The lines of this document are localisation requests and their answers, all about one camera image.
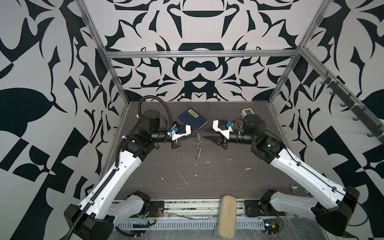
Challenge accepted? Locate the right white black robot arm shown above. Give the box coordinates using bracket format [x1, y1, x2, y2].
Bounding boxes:
[204, 114, 360, 237]

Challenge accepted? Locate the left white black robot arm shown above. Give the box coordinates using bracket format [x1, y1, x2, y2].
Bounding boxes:
[63, 110, 192, 240]

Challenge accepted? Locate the blue book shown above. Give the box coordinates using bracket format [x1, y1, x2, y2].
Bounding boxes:
[178, 108, 208, 132]

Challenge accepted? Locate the white digital clock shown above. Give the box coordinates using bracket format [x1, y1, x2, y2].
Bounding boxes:
[241, 108, 254, 118]

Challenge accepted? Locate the small silver round object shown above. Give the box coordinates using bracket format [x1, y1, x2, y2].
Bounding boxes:
[290, 184, 298, 195]

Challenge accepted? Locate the beige pencil case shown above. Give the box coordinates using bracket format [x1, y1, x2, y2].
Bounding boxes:
[214, 195, 237, 240]

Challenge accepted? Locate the small circuit board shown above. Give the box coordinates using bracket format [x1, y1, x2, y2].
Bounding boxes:
[263, 217, 284, 235]

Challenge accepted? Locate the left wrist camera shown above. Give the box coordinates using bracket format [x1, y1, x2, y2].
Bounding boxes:
[171, 124, 192, 141]

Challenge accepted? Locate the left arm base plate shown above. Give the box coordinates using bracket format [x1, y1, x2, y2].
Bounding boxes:
[147, 201, 165, 218]

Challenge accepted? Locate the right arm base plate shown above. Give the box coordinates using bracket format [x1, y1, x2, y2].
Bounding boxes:
[244, 200, 270, 218]

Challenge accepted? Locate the black corrugated cable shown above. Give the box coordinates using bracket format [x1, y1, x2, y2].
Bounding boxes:
[64, 95, 174, 240]

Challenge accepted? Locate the wall hook rack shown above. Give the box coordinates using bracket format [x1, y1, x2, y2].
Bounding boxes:
[320, 72, 384, 145]

